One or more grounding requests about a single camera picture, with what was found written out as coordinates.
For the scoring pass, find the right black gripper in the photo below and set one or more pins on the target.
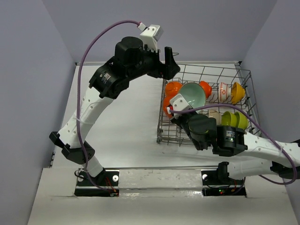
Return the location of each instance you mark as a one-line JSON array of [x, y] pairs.
[[178, 119]]

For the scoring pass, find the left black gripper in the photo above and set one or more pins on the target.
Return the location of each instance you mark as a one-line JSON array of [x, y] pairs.
[[172, 68]]

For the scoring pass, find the small white bowl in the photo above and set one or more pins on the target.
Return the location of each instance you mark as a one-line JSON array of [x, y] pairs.
[[172, 88]]

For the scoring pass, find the orange square bowl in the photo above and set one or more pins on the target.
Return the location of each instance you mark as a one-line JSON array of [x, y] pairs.
[[166, 103]]

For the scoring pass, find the lime green bowl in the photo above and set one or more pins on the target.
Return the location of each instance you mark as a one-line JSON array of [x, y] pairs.
[[229, 119], [242, 121]]

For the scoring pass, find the pale green ceramic bowl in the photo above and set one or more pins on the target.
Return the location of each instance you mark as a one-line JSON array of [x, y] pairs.
[[194, 94]]

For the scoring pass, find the orange round bowl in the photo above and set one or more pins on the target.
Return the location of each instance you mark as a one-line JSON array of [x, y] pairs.
[[207, 88]]

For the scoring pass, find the grey wire dish rack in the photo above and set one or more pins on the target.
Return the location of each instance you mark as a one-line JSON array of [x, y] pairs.
[[214, 74]]

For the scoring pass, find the red white patterned bowl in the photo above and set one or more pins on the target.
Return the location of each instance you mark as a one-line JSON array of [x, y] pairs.
[[224, 92]]

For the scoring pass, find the yellow bowl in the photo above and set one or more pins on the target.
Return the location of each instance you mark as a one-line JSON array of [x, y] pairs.
[[237, 93]]

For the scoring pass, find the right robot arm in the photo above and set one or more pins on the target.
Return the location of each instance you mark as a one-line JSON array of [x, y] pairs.
[[268, 157]]

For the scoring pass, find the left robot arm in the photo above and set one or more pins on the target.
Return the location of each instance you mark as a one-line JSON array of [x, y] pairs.
[[102, 90]]

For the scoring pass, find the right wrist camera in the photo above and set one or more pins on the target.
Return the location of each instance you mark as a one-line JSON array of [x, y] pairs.
[[178, 103]]

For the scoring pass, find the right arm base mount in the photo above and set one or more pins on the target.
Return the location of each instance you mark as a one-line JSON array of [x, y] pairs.
[[218, 183]]

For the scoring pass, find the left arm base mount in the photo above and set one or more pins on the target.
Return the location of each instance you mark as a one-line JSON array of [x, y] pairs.
[[106, 184]]

